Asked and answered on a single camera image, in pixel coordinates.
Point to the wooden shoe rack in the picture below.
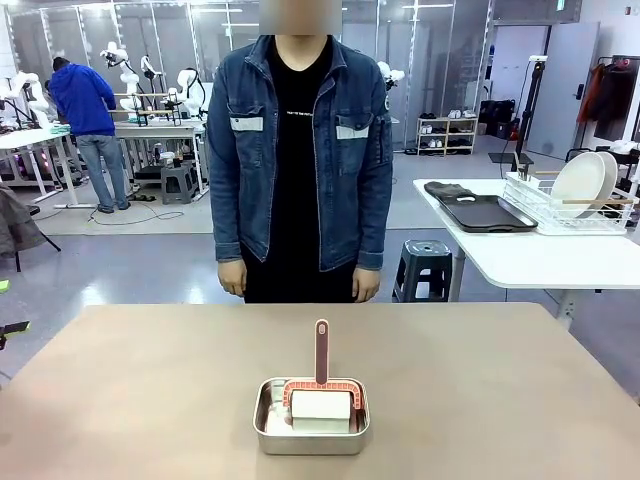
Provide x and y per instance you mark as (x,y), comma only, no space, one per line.
(445,136)

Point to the person's left hand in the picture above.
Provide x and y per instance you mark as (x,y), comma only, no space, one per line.
(366,286)

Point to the long white desk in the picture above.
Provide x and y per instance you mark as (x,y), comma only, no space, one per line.
(30,140)

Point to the man in blue hoodie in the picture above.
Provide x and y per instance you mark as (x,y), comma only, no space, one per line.
(82,105)

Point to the black luggage pile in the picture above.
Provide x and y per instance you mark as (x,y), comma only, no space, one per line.
(497,117)

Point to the black tripod stand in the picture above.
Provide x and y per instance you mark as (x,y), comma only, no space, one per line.
(525,125)

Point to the white round plate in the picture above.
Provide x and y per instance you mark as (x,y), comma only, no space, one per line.
(580,185)
(612,172)

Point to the dark folded cloth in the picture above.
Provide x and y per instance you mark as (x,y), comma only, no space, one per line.
(447,190)

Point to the rectangular steel tray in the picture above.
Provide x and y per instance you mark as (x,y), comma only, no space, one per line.
(310,445)

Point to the white robot workbench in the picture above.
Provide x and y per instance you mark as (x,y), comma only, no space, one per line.
(165,132)

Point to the person's right hand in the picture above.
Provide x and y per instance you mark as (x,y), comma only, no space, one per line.
(234,277)

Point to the white side table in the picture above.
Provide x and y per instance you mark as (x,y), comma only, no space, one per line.
(550,260)

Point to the grey jacket on chair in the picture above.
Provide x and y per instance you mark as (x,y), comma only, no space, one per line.
(17,220)

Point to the person in denim jacket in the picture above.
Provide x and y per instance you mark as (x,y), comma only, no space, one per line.
(250,175)

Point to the grey plastic stool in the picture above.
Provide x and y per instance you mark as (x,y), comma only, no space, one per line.
(422,260)
(177,182)

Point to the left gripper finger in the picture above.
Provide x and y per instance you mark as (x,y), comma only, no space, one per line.
(15,328)
(4,287)

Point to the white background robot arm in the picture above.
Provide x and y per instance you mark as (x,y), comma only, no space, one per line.
(190,90)
(127,75)
(27,87)

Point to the black clothes rack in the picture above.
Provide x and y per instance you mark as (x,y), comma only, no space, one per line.
(607,100)

